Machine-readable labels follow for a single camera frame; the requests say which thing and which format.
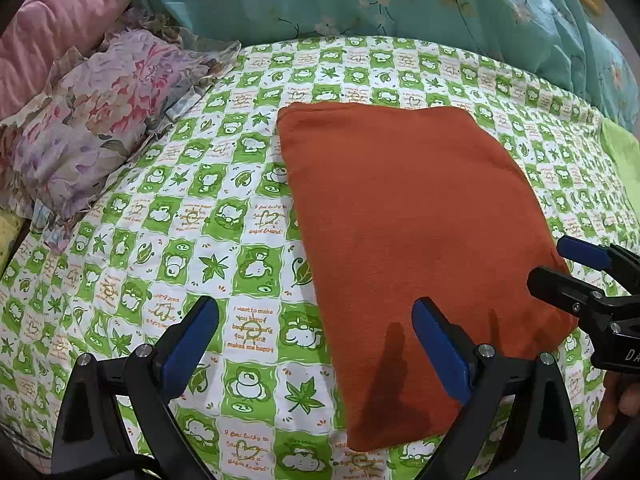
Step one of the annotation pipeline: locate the orange knit sweater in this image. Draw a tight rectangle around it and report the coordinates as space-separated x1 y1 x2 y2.
276 102 581 453

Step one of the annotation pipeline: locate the person's right hand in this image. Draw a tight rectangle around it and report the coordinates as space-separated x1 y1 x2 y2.
597 371 640 432

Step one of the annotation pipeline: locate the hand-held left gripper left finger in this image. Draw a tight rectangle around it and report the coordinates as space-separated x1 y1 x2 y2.
50 296 221 480

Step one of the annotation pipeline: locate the pink quilt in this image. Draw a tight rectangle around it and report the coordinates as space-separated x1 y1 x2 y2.
0 0 148 122

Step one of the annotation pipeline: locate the light green cloth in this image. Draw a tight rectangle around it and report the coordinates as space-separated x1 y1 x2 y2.
599 119 640 211

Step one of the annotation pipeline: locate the floral ruffled pillow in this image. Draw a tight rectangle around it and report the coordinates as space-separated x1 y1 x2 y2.
0 7 243 253

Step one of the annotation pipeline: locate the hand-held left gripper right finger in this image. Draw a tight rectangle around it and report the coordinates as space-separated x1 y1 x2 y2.
411 297 582 480

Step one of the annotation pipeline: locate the teal floral blanket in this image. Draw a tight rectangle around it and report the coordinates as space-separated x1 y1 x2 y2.
142 0 640 133

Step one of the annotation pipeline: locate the green white printed bedsheet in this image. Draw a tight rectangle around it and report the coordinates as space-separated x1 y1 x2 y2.
0 35 640 480

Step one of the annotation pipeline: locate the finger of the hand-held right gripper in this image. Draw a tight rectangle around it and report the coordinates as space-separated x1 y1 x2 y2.
556 235 640 293
527 265 608 317

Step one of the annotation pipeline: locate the pale yellow cloth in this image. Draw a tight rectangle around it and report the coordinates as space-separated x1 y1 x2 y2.
0 211 30 275

